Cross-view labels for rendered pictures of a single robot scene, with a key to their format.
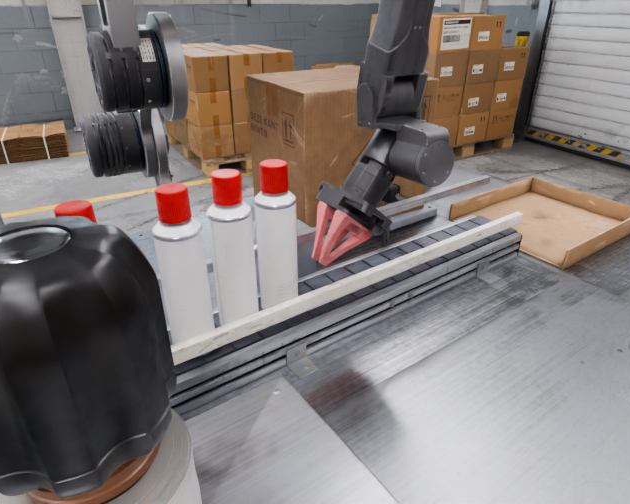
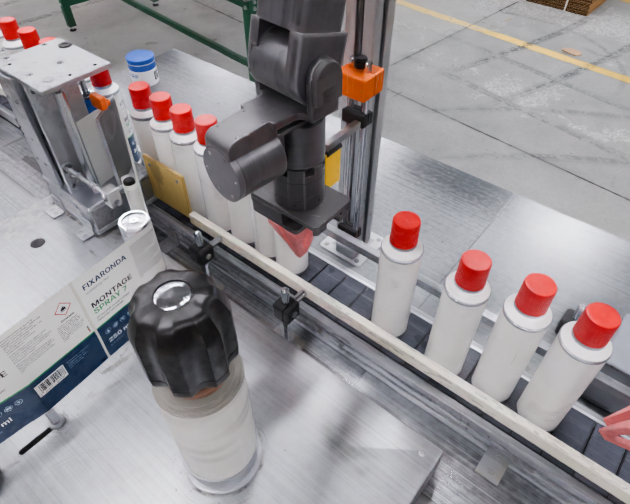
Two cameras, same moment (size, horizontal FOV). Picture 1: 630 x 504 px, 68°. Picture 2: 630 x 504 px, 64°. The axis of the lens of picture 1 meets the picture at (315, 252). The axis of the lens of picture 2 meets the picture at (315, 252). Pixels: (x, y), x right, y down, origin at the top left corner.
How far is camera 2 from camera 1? 0.33 m
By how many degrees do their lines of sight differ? 60
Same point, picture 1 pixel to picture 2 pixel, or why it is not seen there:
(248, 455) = (351, 454)
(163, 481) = (188, 410)
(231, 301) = (481, 368)
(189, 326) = (432, 350)
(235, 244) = (503, 339)
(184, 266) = (446, 316)
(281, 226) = (561, 367)
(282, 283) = (535, 403)
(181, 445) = (210, 408)
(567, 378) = not seen: outside the picture
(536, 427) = not seen: outside the picture
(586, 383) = not seen: outside the picture
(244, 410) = (390, 434)
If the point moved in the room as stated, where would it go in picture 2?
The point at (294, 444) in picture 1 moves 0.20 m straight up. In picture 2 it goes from (373, 487) to (393, 402)
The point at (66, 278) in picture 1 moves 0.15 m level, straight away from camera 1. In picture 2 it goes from (150, 325) to (294, 222)
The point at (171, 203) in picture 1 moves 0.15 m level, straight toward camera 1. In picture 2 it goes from (462, 271) to (349, 337)
